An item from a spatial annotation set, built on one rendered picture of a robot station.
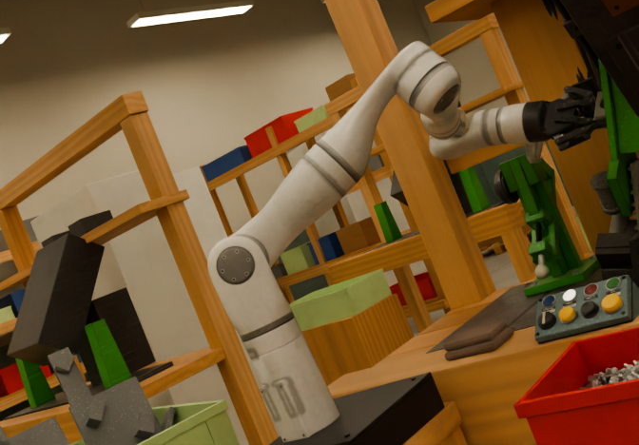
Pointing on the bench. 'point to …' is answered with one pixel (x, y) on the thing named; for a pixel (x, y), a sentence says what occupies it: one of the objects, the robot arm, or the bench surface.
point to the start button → (611, 302)
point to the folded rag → (477, 340)
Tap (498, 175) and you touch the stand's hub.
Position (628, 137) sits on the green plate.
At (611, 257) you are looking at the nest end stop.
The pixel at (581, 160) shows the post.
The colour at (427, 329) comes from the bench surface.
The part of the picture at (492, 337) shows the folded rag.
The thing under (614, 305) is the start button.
